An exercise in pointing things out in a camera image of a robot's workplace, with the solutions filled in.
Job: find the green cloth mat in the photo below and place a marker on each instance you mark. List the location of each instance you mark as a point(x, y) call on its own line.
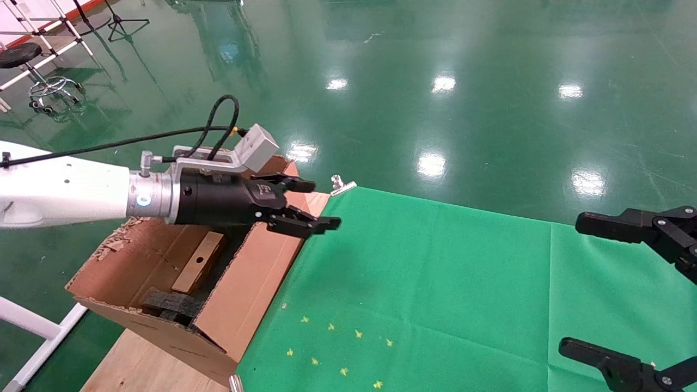
point(463, 283)

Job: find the black round swivel stool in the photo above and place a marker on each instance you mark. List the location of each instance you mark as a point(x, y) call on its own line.
point(19, 55)

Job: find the black foam block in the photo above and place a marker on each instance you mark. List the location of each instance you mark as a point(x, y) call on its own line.
point(174, 305)

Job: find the black curved gooseneck pole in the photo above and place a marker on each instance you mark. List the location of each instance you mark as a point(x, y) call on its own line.
point(92, 24)

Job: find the large open cardboard carton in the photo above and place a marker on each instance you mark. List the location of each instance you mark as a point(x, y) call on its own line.
point(239, 305)

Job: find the black tripod microphone stand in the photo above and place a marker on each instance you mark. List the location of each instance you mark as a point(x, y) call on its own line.
point(115, 22)

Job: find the silver camera mount bracket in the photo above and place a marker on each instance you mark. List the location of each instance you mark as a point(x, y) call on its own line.
point(207, 163)

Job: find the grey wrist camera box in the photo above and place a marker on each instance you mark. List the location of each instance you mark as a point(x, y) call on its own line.
point(256, 147)

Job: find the metal binder clip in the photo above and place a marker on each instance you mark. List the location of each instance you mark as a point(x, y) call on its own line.
point(235, 384)
point(342, 187)

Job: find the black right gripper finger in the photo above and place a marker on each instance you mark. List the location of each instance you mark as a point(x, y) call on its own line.
point(631, 373)
point(659, 226)

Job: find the small brown cardboard box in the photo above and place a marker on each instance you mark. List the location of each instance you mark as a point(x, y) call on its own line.
point(197, 264)

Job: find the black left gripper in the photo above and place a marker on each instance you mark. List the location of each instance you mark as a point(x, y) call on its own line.
point(223, 198)

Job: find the white frame work table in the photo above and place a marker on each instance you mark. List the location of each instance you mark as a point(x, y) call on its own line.
point(49, 59)

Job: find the white metal table frame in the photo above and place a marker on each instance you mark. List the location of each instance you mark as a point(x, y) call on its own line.
point(32, 324)

